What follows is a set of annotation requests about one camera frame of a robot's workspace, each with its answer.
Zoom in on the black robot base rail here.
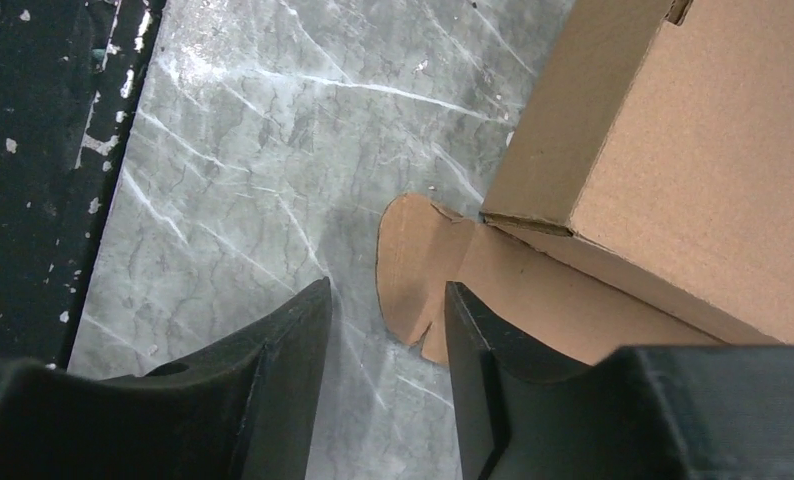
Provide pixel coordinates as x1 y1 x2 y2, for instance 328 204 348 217
0 0 165 369

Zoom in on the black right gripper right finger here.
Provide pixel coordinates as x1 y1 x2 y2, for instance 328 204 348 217
445 282 794 479

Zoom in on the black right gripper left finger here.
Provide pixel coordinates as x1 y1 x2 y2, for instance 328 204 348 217
0 278 332 479

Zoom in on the brown cardboard box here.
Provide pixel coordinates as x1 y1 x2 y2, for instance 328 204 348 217
376 1 794 364

